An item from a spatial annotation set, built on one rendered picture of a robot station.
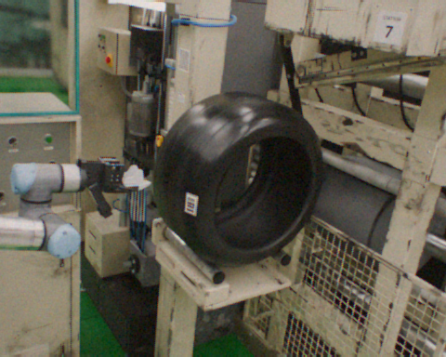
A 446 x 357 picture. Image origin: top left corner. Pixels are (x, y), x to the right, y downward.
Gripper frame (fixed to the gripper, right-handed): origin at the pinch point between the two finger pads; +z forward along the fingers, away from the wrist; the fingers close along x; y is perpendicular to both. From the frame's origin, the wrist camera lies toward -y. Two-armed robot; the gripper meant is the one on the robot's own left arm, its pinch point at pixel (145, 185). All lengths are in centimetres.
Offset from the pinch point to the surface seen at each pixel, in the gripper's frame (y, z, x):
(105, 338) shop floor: -117, 34, 79
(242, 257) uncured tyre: -20.9, 32.7, -11.6
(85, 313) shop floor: -118, 32, 104
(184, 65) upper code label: 32, 24, 31
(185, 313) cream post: -68, 42, 26
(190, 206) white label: -2.9, 10.0, -9.7
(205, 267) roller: -26.5, 23.4, -5.6
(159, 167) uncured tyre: 2.4, 8.3, 8.6
